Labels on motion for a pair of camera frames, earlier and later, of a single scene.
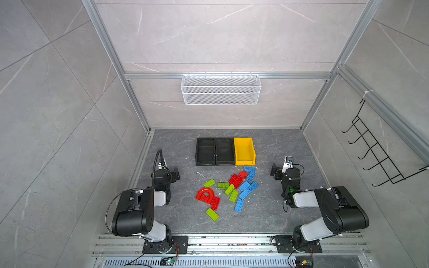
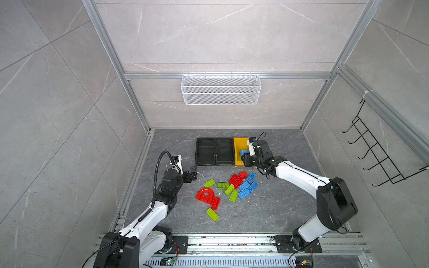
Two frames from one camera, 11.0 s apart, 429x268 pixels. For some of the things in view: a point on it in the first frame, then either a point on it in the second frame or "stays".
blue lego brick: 251,176 stays
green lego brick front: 212,214 stays
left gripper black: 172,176 -> 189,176
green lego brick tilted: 229,189 stays
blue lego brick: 244,186 stays
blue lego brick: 244,193 stays
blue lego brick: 252,186 stays
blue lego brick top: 248,168 -> 244,151
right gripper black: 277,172 -> 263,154
